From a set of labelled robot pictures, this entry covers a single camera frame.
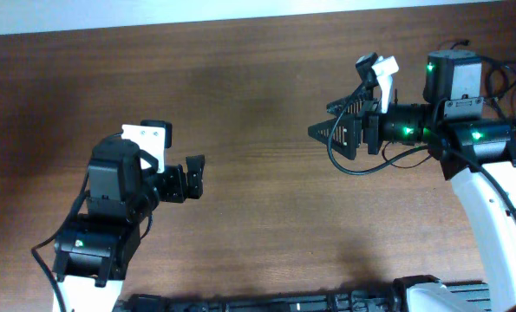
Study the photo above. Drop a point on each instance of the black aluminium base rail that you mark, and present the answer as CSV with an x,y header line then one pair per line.
x,y
341,301

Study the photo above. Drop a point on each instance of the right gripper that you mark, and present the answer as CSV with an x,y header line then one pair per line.
x,y
371,127

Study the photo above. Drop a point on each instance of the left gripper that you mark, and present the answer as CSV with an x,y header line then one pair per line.
x,y
176,183

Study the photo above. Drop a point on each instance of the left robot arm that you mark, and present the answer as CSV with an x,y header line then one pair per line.
x,y
94,249

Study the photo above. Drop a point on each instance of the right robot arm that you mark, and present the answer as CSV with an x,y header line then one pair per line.
x,y
477,156

